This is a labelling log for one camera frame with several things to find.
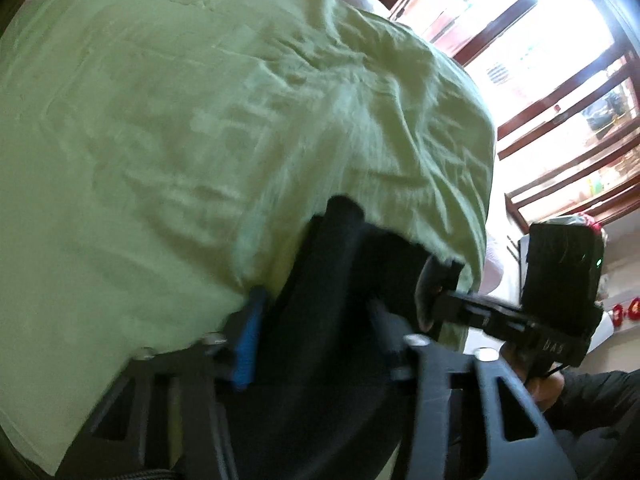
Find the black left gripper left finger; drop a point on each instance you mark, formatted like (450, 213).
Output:
(164, 416)

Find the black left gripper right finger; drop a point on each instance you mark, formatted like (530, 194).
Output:
(470, 417)

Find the black pants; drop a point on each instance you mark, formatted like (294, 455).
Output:
(324, 402)

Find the right hand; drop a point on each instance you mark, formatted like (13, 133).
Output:
(545, 390)

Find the light green bed sheet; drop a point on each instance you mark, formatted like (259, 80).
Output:
(159, 157)

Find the dark wooden window frame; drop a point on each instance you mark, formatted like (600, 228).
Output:
(561, 78)

